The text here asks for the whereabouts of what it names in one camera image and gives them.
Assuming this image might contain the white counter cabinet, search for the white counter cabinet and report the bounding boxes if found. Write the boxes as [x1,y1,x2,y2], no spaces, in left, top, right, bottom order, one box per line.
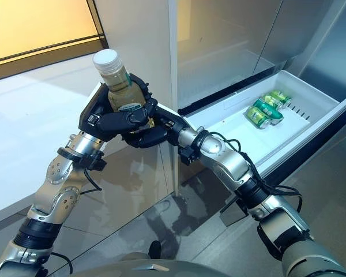
[0,47,179,277]

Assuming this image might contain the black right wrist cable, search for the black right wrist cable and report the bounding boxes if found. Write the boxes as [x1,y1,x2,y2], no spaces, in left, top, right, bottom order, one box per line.
[200,131,303,215]

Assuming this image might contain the yellow drink bottle white cap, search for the yellow drink bottle white cap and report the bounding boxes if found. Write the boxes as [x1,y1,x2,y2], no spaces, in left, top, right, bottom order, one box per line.
[92,48,156,128]

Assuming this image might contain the light green drink can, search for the light green drink can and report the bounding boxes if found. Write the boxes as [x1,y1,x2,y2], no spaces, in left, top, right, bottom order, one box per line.
[246,106,271,128]
[262,91,294,110]

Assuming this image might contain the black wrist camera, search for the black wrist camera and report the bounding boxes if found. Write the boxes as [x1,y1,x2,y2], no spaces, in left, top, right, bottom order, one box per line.
[80,152,108,171]
[178,147,201,166]

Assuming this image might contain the dark green drink can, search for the dark green drink can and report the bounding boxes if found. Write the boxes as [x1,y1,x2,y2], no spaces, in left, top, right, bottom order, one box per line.
[253,99,284,126]

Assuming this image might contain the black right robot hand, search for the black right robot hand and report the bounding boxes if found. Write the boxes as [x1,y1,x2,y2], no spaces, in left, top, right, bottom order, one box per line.
[122,104,189,149]

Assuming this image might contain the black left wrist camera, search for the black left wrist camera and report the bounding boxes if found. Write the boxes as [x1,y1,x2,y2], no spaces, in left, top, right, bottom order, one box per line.
[80,152,108,171]

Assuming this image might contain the tall white side panel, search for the tall white side panel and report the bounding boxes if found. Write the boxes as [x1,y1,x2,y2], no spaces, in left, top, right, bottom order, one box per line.
[93,0,181,200]

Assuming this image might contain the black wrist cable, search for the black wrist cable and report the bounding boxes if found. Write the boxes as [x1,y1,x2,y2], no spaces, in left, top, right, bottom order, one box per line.
[200,131,303,215]
[84,169,103,193]

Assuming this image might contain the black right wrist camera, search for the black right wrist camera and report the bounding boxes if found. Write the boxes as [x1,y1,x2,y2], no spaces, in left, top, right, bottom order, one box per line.
[178,147,201,166]

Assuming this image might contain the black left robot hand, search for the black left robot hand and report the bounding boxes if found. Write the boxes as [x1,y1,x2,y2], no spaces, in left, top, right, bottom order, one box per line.
[78,73,159,142]

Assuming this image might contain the steel fridge drawer white bin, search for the steel fridge drawer white bin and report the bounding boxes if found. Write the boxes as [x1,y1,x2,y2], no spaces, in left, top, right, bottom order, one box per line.
[177,68,346,229]

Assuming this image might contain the grey robot torso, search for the grey robot torso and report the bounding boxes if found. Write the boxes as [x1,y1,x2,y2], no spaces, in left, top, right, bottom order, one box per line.
[72,259,284,277]

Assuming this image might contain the black framed amber window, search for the black framed amber window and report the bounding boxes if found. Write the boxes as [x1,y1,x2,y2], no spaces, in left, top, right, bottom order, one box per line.
[0,0,110,83]

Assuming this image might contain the stainless steel fridge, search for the stainless steel fridge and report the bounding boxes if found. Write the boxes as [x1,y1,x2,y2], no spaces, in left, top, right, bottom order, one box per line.
[175,0,346,229]

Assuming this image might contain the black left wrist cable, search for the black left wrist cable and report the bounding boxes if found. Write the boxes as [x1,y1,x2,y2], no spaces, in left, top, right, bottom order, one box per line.
[84,169,103,193]

